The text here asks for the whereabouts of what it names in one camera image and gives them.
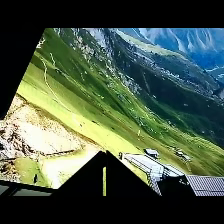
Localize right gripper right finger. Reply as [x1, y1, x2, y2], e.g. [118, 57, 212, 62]
[105, 150, 162, 197]

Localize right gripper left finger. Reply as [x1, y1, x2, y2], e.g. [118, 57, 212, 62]
[52, 150, 107, 197]

